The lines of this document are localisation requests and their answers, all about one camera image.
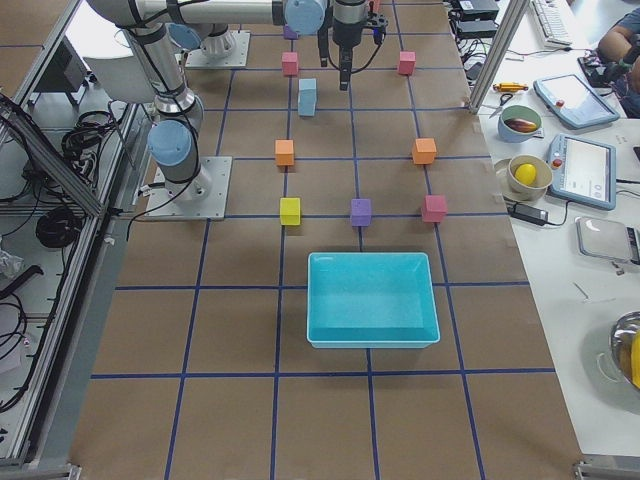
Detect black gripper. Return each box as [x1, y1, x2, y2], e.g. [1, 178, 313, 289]
[316, 1, 388, 91]

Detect light blue foam block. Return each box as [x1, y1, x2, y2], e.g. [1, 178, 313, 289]
[298, 96, 317, 117]
[298, 78, 317, 102]

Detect person forearm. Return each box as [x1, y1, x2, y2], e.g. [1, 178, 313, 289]
[598, 9, 639, 61]

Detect purple foam block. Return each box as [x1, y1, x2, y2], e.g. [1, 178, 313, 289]
[283, 24, 299, 40]
[350, 198, 372, 227]

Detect pink foam block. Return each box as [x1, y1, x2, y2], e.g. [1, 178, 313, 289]
[397, 51, 416, 76]
[421, 195, 448, 223]
[281, 51, 299, 77]

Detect pink foam block far right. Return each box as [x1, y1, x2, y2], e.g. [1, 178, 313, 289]
[397, 51, 416, 76]

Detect orange foam block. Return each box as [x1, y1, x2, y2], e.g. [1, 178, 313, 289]
[411, 138, 437, 165]
[274, 139, 295, 167]

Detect yellow foam block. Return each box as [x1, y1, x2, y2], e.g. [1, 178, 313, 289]
[279, 197, 302, 226]

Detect yellow screwdriver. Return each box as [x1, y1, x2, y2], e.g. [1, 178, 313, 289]
[492, 82, 529, 93]

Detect scissors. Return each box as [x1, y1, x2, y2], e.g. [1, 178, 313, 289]
[490, 92, 514, 118]

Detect pink foam block front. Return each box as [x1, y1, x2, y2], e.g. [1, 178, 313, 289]
[421, 195, 448, 223]

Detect blue bowl with fruit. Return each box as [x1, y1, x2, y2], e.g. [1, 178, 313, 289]
[497, 105, 542, 143]

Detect white keyboard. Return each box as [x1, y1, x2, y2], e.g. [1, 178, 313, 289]
[529, 0, 573, 48]

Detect cream bowl with lemon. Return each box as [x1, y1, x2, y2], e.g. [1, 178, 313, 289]
[506, 155, 553, 201]

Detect teach pendant upper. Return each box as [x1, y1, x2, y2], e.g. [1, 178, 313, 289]
[533, 74, 620, 130]

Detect teach pendant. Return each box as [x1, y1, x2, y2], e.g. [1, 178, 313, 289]
[533, 74, 620, 130]
[547, 134, 617, 211]

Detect teal plastic bin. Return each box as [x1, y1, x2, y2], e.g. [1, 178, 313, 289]
[306, 252, 441, 349]

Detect black power adapter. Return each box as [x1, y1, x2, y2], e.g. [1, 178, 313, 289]
[510, 202, 548, 226]

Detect teach pendant lower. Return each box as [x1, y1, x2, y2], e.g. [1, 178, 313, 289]
[547, 134, 617, 211]

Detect grey scale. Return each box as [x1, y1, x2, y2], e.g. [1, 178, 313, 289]
[576, 217, 639, 265]

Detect steel bowl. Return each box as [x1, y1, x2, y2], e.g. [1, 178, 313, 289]
[596, 311, 639, 393]

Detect aluminium frame post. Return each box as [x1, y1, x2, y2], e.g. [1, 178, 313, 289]
[468, 0, 528, 114]

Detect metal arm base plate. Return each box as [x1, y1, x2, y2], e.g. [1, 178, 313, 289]
[144, 156, 233, 221]

